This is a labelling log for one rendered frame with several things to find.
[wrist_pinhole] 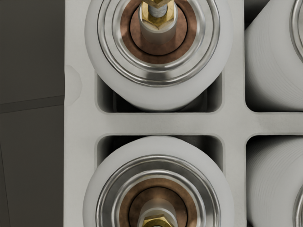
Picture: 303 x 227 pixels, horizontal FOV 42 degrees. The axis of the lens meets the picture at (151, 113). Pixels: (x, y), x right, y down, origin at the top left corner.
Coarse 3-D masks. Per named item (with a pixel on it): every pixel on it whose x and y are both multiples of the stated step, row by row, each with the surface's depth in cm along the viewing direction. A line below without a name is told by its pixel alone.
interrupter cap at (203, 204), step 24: (120, 168) 24; (144, 168) 24; (168, 168) 24; (192, 168) 24; (120, 192) 24; (144, 192) 24; (168, 192) 24; (192, 192) 24; (96, 216) 24; (120, 216) 24; (192, 216) 24; (216, 216) 24
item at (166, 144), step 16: (128, 144) 25; (144, 144) 25; (160, 144) 24; (176, 144) 25; (112, 160) 25; (128, 160) 24; (192, 160) 24; (208, 160) 25; (96, 176) 25; (208, 176) 24; (224, 176) 25; (96, 192) 24; (224, 192) 24; (224, 208) 24; (224, 224) 24
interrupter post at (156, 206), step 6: (156, 198) 24; (144, 204) 24; (150, 204) 22; (156, 204) 22; (162, 204) 22; (168, 204) 23; (144, 210) 22; (150, 210) 21; (156, 210) 21; (162, 210) 21; (168, 210) 21; (174, 210) 24; (144, 216) 21; (168, 216) 21; (174, 216) 21; (138, 222) 21; (174, 222) 21
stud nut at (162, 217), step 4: (148, 216) 20; (152, 216) 20; (156, 216) 20; (160, 216) 20; (164, 216) 20; (144, 220) 20; (148, 220) 20; (152, 220) 20; (156, 220) 20; (160, 220) 20; (164, 220) 20; (168, 220) 20; (144, 224) 20; (148, 224) 20; (152, 224) 20; (156, 224) 20; (160, 224) 20; (164, 224) 20; (168, 224) 20; (172, 224) 20
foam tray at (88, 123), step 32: (256, 0) 35; (64, 64) 32; (96, 96) 32; (224, 96) 31; (64, 128) 32; (96, 128) 32; (128, 128) 31; (160, 128) 31; (192, 128) 31; (224, 128) 31; (256, 128) 31; (288, 128) 31; (64, 160) 32; (96, 160) 32; (224, 160) 31; (64, 192) 31; (64, 224) 31
